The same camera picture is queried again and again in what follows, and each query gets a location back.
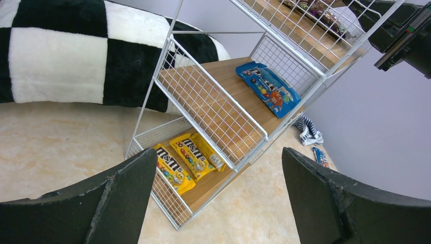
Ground black white checkered pillow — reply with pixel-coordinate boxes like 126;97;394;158
1;1;230;114

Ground yellow candy bag front up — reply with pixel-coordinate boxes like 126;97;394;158
169;133;215;181

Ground blue striped cloth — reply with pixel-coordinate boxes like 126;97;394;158
293;114;324;146

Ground blue candy bag upright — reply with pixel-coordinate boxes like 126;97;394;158
312;147;330;168

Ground white wire shelf rack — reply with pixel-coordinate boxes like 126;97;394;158
126;1;403;230

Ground yellow candy bag up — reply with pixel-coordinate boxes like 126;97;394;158
154;143;196;195
169;133;215;181

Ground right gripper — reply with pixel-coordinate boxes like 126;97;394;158
343;1;430;79

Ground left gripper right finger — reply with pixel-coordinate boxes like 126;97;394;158
282;147;430;243

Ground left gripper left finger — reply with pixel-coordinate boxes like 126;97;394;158
1;148;158;243

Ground blue candy bag floor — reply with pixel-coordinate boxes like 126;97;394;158
235;61;301;118

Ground purple candy bag front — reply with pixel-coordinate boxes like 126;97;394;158
280;1;349;38

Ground yellow candy bag back up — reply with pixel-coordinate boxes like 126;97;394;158
154;143;196;195

